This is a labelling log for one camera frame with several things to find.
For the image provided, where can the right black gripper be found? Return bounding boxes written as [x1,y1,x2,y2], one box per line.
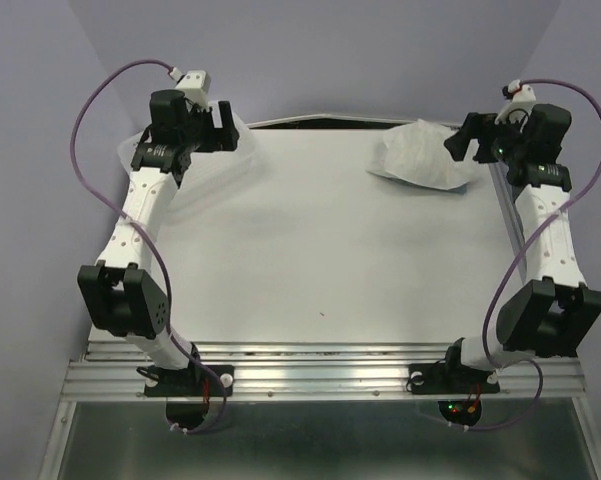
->
[442,109,528,166]

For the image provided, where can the white skirt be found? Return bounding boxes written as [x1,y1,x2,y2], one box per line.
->
[366,119,479,186]

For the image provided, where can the light blue denim skirt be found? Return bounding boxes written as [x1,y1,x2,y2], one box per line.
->
[371,173,469,195]

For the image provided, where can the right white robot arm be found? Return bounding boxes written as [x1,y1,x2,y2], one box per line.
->
[440,104,601,390]

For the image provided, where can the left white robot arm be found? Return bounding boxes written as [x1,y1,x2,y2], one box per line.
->
[77,89,240,394]

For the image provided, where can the white plastic basket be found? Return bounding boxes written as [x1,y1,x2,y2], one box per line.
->
[114,107,261,201]

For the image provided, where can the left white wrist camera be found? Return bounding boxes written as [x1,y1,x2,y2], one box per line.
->
[168,67,211,111]

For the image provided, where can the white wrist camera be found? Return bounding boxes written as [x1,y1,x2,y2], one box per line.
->
[168,67,211,111]
[495,79,537,124]

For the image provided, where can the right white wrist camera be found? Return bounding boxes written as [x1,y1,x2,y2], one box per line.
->
[495,79,537,124]

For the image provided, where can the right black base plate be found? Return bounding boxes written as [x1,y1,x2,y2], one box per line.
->
[406,347,500,428]

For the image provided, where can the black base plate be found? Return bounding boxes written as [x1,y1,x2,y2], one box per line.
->
[406,347,500,428]
[136,364,235,435]

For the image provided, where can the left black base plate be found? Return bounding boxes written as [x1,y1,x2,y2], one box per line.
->
[136,364,235,435]

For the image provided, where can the aluminium frame rail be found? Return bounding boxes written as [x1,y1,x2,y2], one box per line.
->
[39,119,601,480]

